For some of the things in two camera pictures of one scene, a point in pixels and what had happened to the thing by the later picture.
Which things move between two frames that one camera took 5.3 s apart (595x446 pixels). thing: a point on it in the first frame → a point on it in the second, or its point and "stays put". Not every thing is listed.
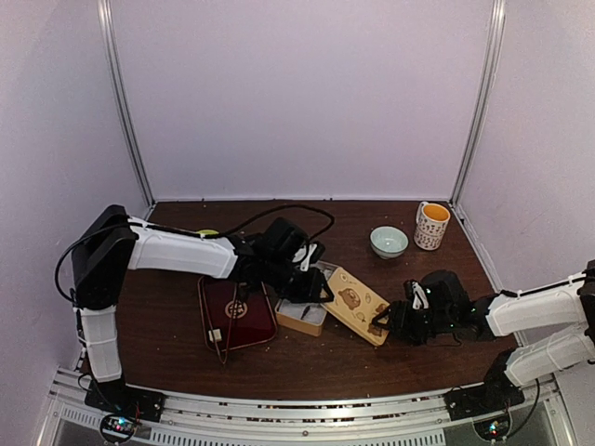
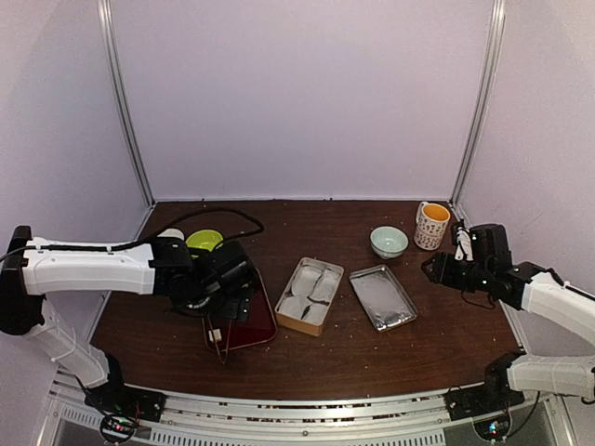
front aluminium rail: [67, 419] stays put
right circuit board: [494, 429] stays put
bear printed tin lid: [354, 306] → [383, 298]
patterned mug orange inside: [431, 224] stays put
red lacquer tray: [245, 316] stays put
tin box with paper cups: [308, 318] stays put
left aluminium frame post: [125, 111] stays put
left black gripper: [311, 292] → [236, 307]
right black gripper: [397, 311] → [443, 273]
